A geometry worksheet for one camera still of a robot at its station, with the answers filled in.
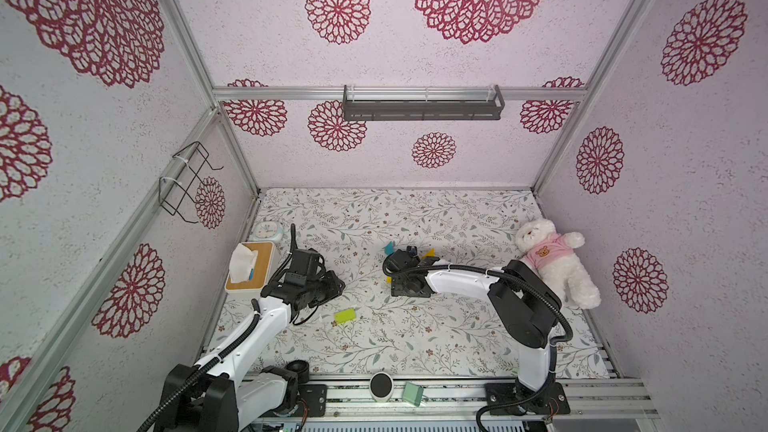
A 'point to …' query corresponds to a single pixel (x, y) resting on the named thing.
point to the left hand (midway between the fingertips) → (343, 287)
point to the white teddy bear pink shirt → (550, 254)
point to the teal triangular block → (390, 248)
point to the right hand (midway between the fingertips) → (400, 284)
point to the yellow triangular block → (430, 253)
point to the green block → (345, 315)
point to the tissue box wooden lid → (262, 269)
